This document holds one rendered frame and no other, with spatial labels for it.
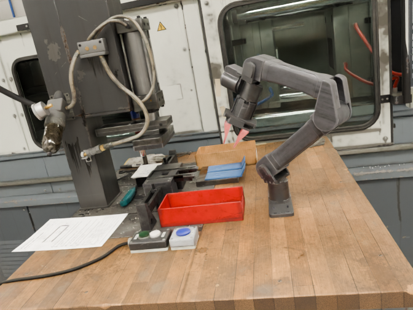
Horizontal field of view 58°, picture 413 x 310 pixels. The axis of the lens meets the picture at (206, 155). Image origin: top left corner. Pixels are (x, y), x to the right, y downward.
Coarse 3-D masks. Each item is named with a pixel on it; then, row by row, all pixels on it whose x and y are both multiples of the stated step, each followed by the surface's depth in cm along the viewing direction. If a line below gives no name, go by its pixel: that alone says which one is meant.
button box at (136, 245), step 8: (136, 232) 106; (160, 232) 103; (168, 232) 103; (128, 240) 104; (136, 240) 102; (144, 240) 101; (152, 240) 100; (160, 240) 100; (168, 240) 102; (112, 248) 104; (136, 248) 101; (144, 248) 101; (152, 248) 101; (160, 248) 100; (104, 256) 101; (88, 264) 99; (56, 272) 97; (64, 272) 97; (8, 280) 98; (16, 280) 97
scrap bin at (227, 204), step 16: (192, 192) 121; (208, 192) 120; (224, 192) 120; (240, 192) 119; (160, 208) 114; (176, 208) 111; (192, 208) 110; (208, 208) 109; (224, 208) 109; (240, 208) 108; (160, 224) 113; (176, 224) 112; (192, 224) 112
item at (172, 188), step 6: (174, 180) 130; (150, 186) 128; (156, 186) 127; (162, 186) 127; (168, 186) 127; (174, 186) 129; (180, 186) 141; (144, 192) 128; (162, 192) 128; (168, 192) 127; (174, 192) 129; (162, 198) 128
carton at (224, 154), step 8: (224, 144) 165; (232, 144) 165; (240, 144) 164; (248, 144) 164; (200, 152) 168; (208, 152) 168; (216, 152) 155; (224, 152) 154; (232, 152) 154; (240, 152) 154; (248, 152) 153; (256, 152) 164; (200, 160) 157; (208, 160) 156; (216, 160) 156; (224, 160) 156; (232, 160) 155; (240, 160) 155; (248, 160) 154; (256, 160) 156; (200, 168) 158
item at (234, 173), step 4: (244, 164) 142; (244, 168) 137; (212, 172) 146; (216, 172) 145; (220, 172) 145; (224, 172) 144; (228, 172) 143; (232, 172) 142; (236, 172) 142; (240, 172) 141; (208, 176) 143; (212, 176) 142; (216, 176) 141; (220, 176) 141; (224, 176) 140; (228, 176) 139; (232, 176) 139; (236, 176) 138; (240, 176) 138
